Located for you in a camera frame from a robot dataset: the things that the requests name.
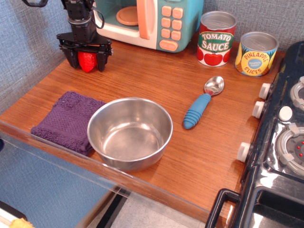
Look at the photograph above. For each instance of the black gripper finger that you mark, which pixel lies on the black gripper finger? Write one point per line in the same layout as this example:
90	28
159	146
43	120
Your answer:
101	60
72	57

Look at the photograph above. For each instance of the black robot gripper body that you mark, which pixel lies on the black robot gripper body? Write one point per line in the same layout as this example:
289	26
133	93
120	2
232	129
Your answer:
83	38

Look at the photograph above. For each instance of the red plastic strawberry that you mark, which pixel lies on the red plastic strawberry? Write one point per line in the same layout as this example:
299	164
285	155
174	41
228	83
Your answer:
87	61

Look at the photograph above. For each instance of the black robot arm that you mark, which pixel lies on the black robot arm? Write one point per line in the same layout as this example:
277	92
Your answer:
82	9

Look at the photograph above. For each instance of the teal toy microwave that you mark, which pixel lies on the teal toy microwave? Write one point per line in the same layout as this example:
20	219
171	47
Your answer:
165	25

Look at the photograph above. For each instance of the purple folded cloth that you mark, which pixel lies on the purple folded cloth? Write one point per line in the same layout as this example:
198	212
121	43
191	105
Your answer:
66	123

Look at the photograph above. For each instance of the stainless steel bowl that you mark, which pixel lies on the stainless steel bowl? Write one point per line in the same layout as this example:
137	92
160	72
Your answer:
130	134

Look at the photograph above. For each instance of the tomato sauce can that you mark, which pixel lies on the tomato sauce can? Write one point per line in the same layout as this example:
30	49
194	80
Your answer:
215	39

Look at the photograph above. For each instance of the clear acrylic barrier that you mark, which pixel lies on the clear acrylic barrier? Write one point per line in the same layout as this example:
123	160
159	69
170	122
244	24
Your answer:
53	188

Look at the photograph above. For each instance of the pineapple slices can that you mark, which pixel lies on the pineapple slices can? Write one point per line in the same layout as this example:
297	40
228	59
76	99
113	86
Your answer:
256	53

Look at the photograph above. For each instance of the white stove knob middle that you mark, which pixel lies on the white stove knob middle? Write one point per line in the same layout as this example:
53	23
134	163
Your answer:
258	108

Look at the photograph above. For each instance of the white stove knob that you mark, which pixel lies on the white stove knob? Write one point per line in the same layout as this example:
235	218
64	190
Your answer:
243	151
258	108
264	90

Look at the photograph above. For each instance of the white stove knob top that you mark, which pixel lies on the white stove knob top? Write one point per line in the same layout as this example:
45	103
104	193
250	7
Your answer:
264	90

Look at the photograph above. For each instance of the white stove knob bottom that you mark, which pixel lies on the white stove knob bottom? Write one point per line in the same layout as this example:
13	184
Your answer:
243	151

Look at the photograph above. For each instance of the black toy stove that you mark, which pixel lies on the black toy stove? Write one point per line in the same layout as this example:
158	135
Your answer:
272	183

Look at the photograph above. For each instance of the blue handled metal spoon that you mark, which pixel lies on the blue handled metal spoon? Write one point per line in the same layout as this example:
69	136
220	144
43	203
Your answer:
213	86

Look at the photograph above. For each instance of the black oven door handle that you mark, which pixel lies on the black oven door handle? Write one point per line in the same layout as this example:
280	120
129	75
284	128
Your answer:
223	196

